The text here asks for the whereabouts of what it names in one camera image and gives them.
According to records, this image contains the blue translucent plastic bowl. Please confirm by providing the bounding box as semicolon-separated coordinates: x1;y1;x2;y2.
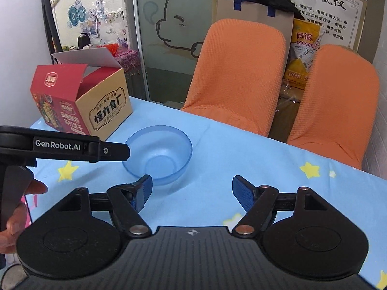
123;125;193;185

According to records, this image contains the person's left hand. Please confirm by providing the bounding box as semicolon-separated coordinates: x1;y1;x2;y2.
0;179;48;254

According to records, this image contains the red cracker cardboard box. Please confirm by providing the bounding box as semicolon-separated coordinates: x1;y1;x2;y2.
30;47;133;141

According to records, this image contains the right orange chair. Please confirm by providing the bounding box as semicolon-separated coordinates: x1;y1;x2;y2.
287;44;380;169

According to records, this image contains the orange chair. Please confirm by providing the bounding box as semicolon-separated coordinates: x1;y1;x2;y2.
287;44;380;169
182;19;288;136

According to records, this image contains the left orange chair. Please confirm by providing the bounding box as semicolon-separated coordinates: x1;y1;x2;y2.
182;19;288;136

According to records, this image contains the yellow snack bag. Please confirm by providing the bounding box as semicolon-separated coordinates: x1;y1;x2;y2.
284;19;324;90

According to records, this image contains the brown paper bag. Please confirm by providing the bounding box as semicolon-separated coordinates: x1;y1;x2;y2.
216;0;294;56

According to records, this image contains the framed chinese text poster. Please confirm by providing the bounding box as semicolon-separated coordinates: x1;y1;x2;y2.
291;0;367;51

